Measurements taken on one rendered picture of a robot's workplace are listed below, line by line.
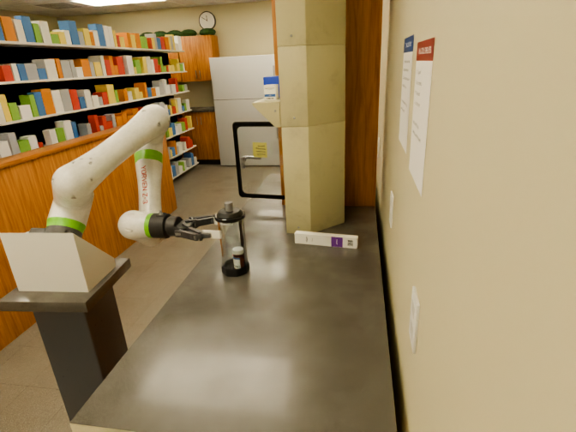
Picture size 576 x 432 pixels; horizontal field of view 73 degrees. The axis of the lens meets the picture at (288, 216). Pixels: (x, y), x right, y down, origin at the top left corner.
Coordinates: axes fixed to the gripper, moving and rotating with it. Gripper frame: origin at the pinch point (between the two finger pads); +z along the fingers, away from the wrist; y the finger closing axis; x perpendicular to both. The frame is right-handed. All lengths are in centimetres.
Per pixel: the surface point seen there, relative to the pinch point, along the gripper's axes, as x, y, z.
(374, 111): -30, 72, 54
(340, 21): -68, 48, 40
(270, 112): -35, 35, 12
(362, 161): -6, 72, 49
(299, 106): -37, 35, 24
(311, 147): -21, 36, 28
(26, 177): 13, 103, -178
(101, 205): 59, 172, -178
